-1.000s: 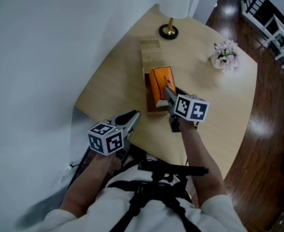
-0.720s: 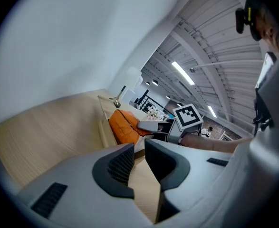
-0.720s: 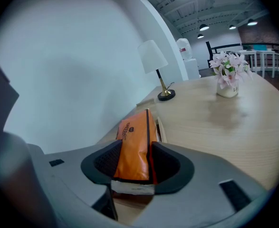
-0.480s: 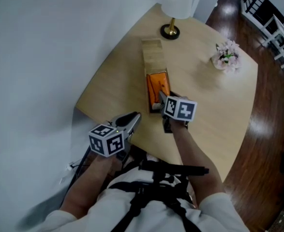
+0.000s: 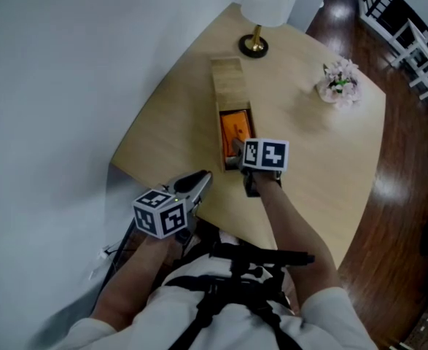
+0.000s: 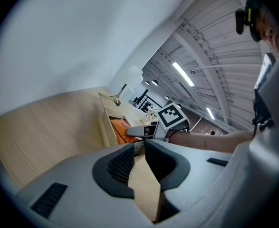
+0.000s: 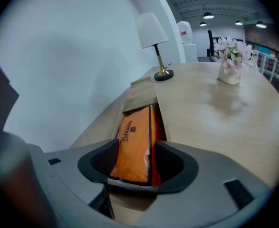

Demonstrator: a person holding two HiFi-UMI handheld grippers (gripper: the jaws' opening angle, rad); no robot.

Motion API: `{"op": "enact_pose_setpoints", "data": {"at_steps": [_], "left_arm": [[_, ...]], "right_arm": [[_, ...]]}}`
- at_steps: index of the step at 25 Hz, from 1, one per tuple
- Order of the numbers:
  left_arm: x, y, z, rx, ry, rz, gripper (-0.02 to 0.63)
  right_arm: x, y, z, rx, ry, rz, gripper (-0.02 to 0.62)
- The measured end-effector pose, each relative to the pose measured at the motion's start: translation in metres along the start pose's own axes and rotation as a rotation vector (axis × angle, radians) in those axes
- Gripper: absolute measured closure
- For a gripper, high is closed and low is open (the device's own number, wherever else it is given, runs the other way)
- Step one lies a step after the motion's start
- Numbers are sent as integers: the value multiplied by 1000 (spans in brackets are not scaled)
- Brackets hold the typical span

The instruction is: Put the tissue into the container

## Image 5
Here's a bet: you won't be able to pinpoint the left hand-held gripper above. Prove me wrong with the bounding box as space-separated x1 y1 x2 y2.
132 169 214 247

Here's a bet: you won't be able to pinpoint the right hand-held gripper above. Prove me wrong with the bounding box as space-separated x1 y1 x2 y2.
230 138 290 198

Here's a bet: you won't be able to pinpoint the orange box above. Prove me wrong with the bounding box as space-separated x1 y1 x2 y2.
219 110 253 167

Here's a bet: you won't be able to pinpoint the person's left forearm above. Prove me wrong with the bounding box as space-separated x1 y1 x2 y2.
89 237 180 322

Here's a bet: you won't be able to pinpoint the person's right forearm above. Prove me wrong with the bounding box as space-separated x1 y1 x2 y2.
255 179 338 306

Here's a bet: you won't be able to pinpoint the wooden box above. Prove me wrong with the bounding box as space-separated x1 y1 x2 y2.
215 100 258 174

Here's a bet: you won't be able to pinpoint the wooden sliding box lid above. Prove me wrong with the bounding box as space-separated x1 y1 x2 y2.
209 57 252 105

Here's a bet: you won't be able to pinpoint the pale pink flower bouquet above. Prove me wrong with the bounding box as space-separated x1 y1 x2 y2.
315 58 362 109

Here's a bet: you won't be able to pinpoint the white shade brass table lamp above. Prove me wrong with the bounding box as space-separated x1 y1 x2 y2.
238 0 306 60

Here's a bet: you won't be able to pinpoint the person's white shirt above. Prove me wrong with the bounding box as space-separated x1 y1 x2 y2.
62 257 381 350

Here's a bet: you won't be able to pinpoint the black chest mount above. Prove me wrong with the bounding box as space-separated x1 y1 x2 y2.
209 242 316 280

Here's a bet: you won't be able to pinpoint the black cable by wall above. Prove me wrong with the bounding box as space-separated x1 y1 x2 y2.
100 220 136 295

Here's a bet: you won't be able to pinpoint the black chest harness straps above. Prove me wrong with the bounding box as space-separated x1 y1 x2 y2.
160 273 304 350

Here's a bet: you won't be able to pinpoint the white wall socket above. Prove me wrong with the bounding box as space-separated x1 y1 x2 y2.
88 246 109 280

